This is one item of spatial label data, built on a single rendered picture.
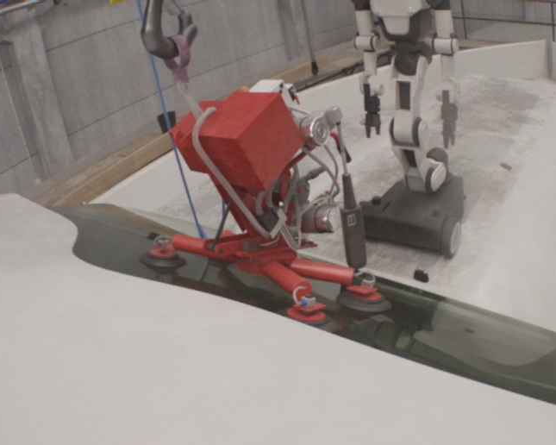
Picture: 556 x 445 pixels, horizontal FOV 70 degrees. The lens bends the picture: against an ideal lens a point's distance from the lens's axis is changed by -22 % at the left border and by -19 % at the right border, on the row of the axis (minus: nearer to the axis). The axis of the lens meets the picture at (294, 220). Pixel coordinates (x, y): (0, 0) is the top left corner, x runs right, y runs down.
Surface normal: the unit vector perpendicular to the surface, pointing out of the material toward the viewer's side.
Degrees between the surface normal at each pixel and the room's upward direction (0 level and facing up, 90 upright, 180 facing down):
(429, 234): 90
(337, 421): 21
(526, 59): 90
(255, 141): 90
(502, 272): 14
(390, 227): 90
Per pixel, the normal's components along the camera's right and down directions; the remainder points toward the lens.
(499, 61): 0.28, 0.43
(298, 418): 0.08, -0.97
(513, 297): 0.15, -0.72
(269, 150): 0.76, 0.20
